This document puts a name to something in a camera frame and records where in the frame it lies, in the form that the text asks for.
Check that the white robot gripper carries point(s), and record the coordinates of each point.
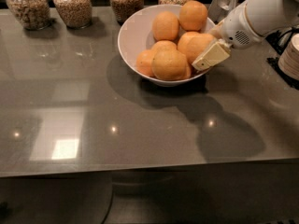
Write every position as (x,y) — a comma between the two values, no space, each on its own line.
(234,26)

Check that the large orange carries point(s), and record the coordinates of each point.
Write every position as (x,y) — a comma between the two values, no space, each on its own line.
(169,65)
(197,45)

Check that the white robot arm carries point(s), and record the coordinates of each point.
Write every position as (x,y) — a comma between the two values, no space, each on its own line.
(266,16)

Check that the large front orange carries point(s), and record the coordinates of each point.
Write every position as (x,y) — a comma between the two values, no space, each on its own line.
(169,65)

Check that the orange middle behind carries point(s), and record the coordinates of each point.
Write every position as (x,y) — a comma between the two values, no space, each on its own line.
(184,40)

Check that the orange top right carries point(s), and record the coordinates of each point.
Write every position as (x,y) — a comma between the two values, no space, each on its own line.
(193,16)

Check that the white folded card stand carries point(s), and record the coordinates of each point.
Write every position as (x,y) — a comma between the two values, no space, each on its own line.
(219,9)

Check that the orange top left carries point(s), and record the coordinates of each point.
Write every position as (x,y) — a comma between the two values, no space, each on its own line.
(165,26)

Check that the orange center partly hidden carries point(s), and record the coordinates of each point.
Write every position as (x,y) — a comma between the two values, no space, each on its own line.
(164,45)

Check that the stack of white plates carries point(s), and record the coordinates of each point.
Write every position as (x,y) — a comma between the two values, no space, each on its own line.
(289,60)

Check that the orange front left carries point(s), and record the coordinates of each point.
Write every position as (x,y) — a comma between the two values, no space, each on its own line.
(143,62)

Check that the glass jar dark grains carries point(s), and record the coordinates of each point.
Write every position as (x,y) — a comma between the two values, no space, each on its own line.
(124,9)

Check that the glass jar tan grains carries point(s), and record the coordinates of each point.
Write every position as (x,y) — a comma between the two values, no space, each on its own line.
(75,14)

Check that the glass jar light cereal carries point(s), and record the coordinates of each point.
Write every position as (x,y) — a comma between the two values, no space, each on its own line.
(31,14)

